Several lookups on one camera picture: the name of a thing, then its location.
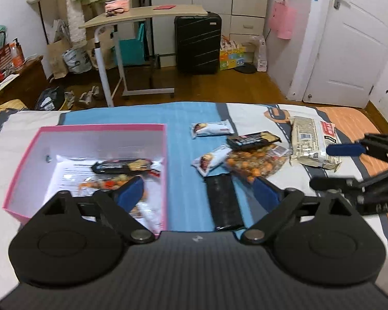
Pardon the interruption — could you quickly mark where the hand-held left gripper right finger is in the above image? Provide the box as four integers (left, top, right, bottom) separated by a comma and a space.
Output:
241, 177, 356, 246

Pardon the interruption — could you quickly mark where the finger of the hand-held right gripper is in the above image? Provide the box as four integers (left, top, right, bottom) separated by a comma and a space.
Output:
326, 132, 388, 168
309, 165, 388, 201

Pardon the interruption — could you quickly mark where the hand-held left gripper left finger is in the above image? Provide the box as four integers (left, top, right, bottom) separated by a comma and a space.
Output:
35, 176, 156, 244

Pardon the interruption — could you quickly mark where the clear peanut snack bag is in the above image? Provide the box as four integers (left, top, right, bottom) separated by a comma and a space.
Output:
79, 160, 164, 201
226, 144, 292, 185

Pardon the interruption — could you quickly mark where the black cracker packet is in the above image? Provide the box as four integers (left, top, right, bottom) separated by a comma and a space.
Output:
91, 158, 156, 174
227, 131, 281, 150

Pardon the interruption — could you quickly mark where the white snack bar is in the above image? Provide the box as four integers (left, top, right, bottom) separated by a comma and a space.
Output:
129, 200, 166, 235
192, 145, 231, 177
190, 121, 234, 139

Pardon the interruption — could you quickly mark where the beige instant noodle packet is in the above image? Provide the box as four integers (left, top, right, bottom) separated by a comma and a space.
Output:
290, 115, 342, 172

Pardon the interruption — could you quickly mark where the pink cardboard box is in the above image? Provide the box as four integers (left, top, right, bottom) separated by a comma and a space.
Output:
3, 123, 168, 237

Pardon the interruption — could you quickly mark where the white door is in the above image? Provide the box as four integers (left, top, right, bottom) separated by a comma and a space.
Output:
302, 0, 388, 109

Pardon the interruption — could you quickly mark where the pair of shoes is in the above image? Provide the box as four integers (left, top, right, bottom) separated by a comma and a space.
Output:
65, 86, 103, 110

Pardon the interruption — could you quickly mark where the black bag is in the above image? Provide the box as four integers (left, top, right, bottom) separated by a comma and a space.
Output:
35, 87, 65, 112

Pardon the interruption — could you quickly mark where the white plastic bag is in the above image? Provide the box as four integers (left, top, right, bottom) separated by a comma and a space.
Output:
254, 35, 267, 72

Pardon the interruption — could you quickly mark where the colourful gift box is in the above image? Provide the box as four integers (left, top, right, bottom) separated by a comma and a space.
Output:
220, 35, 247, 71

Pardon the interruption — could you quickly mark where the brown paper bag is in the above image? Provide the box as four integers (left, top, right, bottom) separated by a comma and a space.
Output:
91, 37, 116, 70
44, 37, 70, 80

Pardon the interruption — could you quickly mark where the pink hanging bag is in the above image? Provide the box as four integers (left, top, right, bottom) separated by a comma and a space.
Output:
268, 0, 297, 41

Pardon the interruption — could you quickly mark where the teal bag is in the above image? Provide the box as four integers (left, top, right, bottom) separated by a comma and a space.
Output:
118, 22, 146, 66

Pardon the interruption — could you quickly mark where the white printed bag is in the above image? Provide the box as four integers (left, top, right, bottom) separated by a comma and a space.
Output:
62, 48, 93, 73

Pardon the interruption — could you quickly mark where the yellow pillow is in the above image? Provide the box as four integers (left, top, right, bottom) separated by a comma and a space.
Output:
0, 98, 30, 117

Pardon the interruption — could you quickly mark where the wooden dresser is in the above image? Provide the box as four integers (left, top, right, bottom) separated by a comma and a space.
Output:
0, 55, 49, 107

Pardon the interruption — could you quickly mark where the black suitcase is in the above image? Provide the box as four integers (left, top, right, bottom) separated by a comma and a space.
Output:
174, 12, 222, 75

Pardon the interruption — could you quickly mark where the wooden rolling table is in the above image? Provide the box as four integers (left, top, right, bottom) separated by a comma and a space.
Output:
79, 4, 205, 107

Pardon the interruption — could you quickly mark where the red gift bag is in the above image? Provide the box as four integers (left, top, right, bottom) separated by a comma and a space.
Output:
0, 42, 25, 72

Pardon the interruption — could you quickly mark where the pink tissue box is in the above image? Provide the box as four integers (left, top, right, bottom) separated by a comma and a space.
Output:
104, 0, 131, 13

